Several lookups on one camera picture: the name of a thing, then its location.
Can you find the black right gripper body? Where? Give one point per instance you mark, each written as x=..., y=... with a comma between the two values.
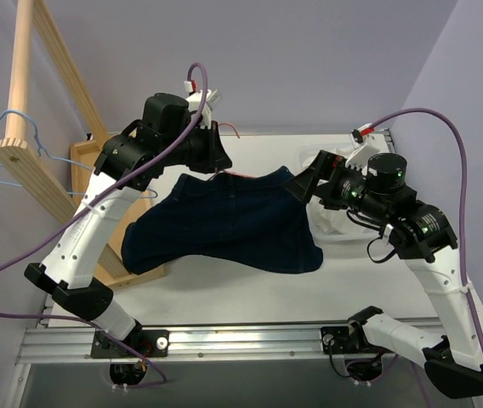
x=323, y=171

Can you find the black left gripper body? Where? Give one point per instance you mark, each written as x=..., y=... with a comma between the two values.
x=214, y=144

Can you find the pink wire hanger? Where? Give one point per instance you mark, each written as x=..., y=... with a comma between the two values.
x=236, y=133

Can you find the dark navy garment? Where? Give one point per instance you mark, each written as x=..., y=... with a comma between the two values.
x=250, y=221

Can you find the light blue wire hanger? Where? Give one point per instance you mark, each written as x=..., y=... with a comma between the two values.
x=41, y=149

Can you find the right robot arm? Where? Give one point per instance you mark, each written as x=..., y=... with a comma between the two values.
x=423, y=238

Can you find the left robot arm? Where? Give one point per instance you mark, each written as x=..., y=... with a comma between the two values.
x=172, y=131

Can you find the clear plastic basket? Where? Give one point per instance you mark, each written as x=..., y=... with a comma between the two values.
x=305, y=157

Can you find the wooden clothes rack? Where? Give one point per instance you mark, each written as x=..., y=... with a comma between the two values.
x=21, y=160

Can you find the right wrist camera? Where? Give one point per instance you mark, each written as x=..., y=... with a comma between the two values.
x=365, y=149

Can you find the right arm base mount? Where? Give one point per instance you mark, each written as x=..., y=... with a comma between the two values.
x=362, y=365

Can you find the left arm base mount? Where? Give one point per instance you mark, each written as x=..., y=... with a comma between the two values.
x=131, y=364

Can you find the aluminium mounting rail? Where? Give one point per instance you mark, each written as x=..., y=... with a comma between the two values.
x=296, y=341

